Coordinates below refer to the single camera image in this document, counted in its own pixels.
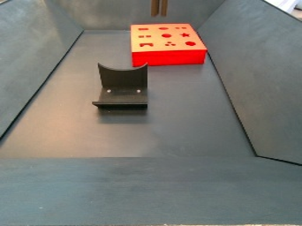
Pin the brown three prong peg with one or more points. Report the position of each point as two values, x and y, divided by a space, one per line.
160 7

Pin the red shape sorting board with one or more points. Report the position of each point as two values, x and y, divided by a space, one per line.
166 44

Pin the black curved peg stand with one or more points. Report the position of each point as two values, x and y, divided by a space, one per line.
124 88

